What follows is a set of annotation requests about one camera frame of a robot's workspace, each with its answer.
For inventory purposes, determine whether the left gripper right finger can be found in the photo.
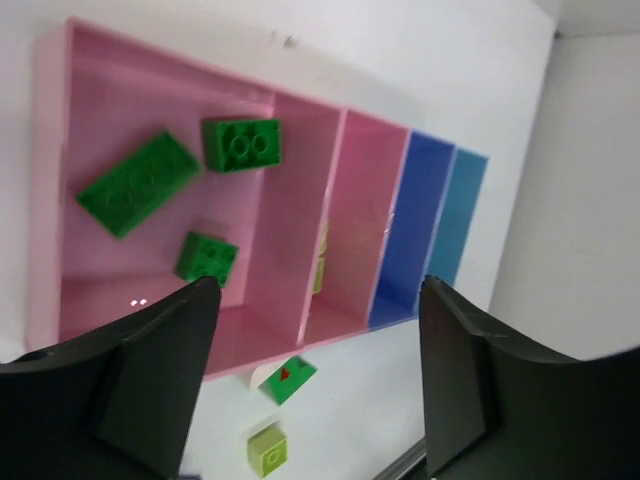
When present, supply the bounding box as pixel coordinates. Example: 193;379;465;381
419;276;639;479

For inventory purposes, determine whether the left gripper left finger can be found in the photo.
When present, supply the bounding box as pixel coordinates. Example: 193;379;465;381
1;277;221;479

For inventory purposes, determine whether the lime lego with flower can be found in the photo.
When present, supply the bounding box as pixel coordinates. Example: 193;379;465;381
247;422;288;478

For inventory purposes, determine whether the green on yellow lego stack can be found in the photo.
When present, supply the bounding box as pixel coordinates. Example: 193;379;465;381
174;231;238;288

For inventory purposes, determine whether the green slope lego with white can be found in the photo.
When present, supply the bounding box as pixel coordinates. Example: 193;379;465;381
248;356;317;406

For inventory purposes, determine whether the green long lego plate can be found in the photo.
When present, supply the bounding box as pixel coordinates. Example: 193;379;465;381
76;130;202;239

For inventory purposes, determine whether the green square lego brick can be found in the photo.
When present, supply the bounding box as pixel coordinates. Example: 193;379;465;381
200;119;282;174

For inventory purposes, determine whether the lime lego brick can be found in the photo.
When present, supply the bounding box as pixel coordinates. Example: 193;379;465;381
312;223;329;295

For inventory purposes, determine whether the large pink bin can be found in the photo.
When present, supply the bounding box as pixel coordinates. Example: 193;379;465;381
25;18;346;377

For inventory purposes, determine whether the light blue bin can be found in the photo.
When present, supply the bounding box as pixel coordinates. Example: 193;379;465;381
427;149;488;286

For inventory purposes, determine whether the small pink bin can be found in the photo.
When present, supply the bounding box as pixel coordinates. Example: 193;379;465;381
303;109;409;348

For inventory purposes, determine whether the front aluminium rail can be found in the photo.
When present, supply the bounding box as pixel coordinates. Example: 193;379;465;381
374;440;429;480

